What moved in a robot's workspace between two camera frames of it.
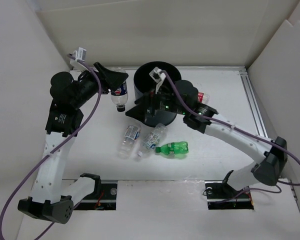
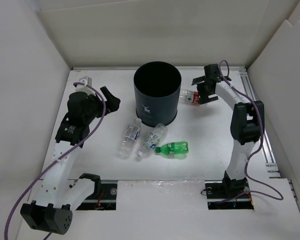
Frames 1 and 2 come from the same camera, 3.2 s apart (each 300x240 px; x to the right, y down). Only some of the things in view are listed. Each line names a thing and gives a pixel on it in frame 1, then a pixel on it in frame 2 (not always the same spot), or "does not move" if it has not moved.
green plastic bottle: [174, 148] does not move
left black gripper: [113, 79] -> [110, 106]
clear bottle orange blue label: [132, 133] does not move
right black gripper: [140, 111] -> [204, 97]
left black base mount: [104, 198] does not move
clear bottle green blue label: [153, 139] does not move
